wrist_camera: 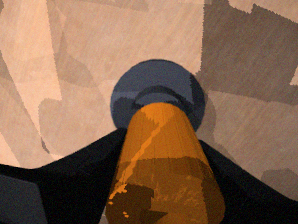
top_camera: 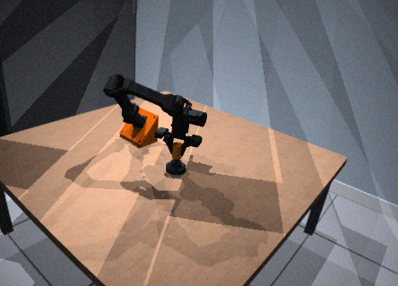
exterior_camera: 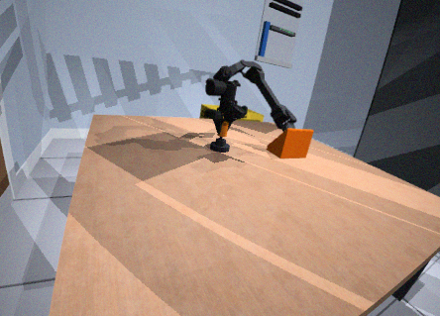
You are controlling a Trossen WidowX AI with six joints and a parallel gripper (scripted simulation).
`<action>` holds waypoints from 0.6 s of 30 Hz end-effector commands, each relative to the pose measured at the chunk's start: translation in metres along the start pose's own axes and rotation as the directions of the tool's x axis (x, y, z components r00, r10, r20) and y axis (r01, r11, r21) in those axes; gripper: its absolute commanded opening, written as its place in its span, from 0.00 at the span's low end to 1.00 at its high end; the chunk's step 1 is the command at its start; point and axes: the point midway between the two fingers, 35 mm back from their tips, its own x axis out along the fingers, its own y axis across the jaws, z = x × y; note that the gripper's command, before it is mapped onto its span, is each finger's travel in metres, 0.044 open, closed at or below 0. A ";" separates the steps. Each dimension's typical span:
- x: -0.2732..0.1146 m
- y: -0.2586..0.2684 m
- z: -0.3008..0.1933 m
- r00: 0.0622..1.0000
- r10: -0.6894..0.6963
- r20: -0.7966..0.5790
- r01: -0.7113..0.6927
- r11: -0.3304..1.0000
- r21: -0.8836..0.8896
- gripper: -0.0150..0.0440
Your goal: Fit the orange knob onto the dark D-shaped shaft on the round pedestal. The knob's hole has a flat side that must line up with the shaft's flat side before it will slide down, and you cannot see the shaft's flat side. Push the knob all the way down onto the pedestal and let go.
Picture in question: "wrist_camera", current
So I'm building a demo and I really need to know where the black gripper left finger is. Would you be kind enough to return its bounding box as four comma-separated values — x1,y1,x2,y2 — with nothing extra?
0,128,128,224

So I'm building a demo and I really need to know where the dark grey round pedestal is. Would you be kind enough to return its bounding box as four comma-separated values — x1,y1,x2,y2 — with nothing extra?
109,59,205,132

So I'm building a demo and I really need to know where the orange knob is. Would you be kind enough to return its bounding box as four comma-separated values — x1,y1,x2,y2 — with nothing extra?
105,103,225,224

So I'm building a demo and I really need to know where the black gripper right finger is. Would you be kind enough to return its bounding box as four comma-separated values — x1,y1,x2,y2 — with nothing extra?
198,140,298,224

